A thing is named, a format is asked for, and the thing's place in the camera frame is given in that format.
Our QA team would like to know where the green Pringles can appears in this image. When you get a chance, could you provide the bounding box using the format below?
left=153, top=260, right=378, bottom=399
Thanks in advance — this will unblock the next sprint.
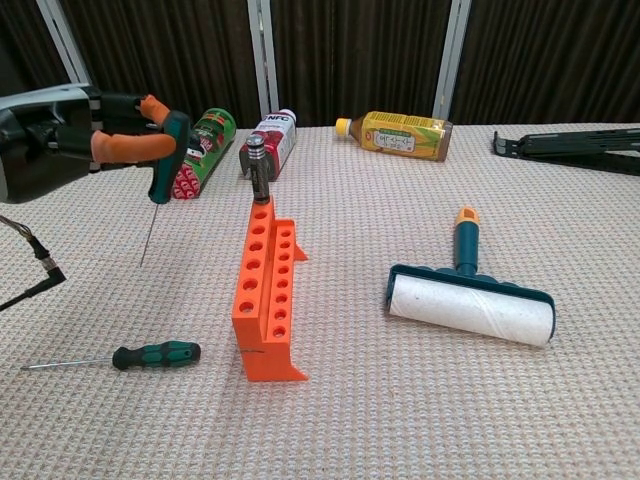
left=169, top=107, right=237, bottom=200

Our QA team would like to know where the green and black screwdriver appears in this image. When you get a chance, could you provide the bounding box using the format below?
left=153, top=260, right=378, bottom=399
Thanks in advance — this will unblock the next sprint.
left=19, top=341, right=202, bottom=372

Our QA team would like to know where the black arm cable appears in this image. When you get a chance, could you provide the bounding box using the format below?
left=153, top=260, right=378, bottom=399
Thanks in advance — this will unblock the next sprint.
left=0, top=214, right=67, bottom=312

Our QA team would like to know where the slim teal screwdriver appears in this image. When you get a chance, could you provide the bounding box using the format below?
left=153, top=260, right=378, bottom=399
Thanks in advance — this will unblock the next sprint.
left=139, top=110, right=192, bottom=267

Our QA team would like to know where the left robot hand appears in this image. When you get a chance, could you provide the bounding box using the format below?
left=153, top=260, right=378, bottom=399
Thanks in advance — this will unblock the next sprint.
left=0, top=85, right=177, bottom=205

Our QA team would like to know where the teal lint roller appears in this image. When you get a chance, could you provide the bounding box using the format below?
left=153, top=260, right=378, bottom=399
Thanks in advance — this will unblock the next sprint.
left=383, top=206, right=556, bottom=348

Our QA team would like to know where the grey metal precision screwdriver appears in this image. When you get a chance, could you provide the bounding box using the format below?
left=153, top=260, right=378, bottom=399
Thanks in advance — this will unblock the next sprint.
left=244, top=133, right=274, bottom=206

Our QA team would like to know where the black folding stand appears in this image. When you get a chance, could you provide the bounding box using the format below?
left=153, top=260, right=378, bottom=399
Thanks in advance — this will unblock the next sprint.
left=492, top=127, right=640, bottom=177

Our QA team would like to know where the red NFC juice bottle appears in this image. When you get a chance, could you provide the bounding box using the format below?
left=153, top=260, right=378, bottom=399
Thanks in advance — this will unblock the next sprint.
left=239, top=107, right=299, bottom=181

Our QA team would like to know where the yellow tea bottle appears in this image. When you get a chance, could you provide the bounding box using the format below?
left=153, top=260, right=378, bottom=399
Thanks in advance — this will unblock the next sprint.
left=335, top=110, right=454, bottom=163

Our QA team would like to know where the orange screwdriver rack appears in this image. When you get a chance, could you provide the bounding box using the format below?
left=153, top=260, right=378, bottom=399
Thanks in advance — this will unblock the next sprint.
left=231, top=194, right=311, bottom=383

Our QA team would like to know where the beige woven tablecloth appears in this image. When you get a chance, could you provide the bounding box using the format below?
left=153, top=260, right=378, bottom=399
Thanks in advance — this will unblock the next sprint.
left=0, top=122, right=640, bottom=480

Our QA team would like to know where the grey metal partition post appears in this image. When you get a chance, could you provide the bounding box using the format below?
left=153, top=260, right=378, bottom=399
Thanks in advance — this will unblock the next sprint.
left=35, top=0, right=94, bottom=89
left=432, top=0, right=472, bottom=121
left=247, top=0, right=280, bottom=117

